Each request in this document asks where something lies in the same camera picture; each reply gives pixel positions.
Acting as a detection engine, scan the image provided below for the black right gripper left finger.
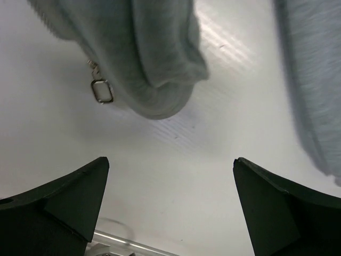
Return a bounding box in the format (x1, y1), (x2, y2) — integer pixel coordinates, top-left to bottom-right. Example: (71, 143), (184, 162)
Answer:
(1, 157), (109, 255)

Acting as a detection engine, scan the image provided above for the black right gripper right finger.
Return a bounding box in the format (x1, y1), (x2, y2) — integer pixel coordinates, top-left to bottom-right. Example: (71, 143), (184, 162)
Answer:
(233, 158), (340, 256)

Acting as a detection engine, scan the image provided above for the grey zip-up jacket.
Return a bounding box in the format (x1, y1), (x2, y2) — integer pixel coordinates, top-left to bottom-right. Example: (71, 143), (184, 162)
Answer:
(29, 1), (340, 183)

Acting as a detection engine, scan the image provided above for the aluminium table frame rail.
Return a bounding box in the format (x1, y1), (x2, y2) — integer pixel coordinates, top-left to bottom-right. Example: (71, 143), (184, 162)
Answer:
(84, 230), (177, 256)

